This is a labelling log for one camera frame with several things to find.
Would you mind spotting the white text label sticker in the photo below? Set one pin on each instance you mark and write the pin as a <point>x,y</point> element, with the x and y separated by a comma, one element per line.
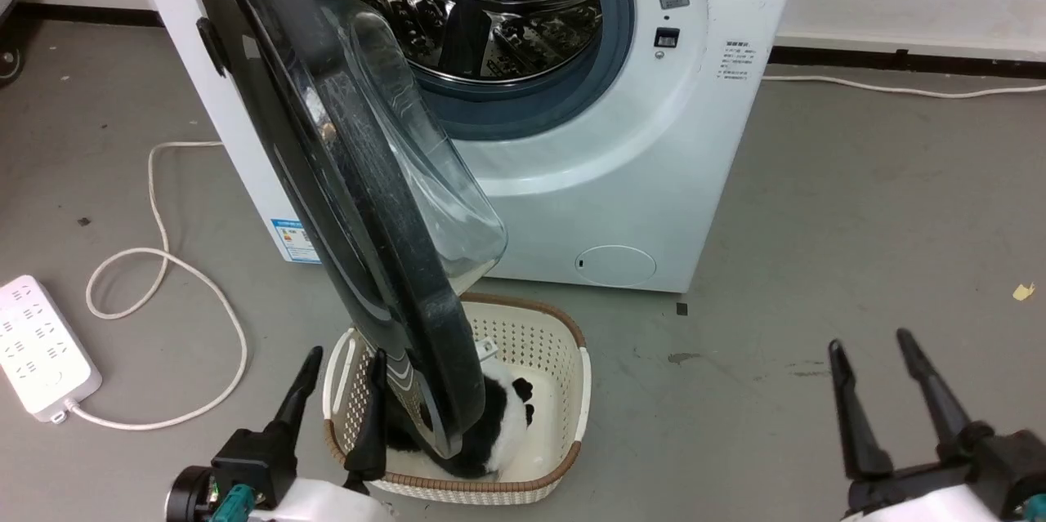
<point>735,61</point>

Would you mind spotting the yellow paper scrap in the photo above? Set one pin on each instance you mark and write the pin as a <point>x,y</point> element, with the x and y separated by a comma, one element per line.
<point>1024,291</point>

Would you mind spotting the blue energy label sticker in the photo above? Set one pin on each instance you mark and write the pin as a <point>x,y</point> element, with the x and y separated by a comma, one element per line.
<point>296,242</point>

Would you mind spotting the black and white plush toy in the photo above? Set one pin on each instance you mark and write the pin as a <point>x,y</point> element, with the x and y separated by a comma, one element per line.
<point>507,424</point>

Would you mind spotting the white front-load washing machine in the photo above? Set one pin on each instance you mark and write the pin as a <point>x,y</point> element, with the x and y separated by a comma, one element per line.
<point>645,171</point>

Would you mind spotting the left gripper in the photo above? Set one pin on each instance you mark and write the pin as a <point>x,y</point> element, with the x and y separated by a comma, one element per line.
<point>245,465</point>

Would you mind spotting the stainless steel washer drum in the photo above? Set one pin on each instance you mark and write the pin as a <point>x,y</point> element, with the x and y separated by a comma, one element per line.
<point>507,7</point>

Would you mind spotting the white laundry basket brown rim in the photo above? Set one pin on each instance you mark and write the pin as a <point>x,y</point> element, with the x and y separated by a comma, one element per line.
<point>543,342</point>

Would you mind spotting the oval white filter cover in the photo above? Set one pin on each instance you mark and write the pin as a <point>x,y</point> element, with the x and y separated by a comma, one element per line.
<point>615,266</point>

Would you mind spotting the black round glass washer door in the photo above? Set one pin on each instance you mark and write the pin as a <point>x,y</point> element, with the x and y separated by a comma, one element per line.
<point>359,203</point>

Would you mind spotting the black door latch socket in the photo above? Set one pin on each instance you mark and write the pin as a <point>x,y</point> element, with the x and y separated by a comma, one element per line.
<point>667,37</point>

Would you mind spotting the white power strip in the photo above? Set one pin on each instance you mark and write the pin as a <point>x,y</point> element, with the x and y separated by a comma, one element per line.
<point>41,346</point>

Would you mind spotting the grey rubber door gasket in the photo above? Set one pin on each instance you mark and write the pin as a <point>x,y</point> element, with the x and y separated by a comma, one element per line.
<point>527,109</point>

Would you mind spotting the grey wheeled cart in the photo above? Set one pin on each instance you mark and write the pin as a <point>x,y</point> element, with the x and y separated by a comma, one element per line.
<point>10,56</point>

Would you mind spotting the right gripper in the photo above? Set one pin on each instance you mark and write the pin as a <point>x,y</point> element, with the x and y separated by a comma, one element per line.
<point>1005,473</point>

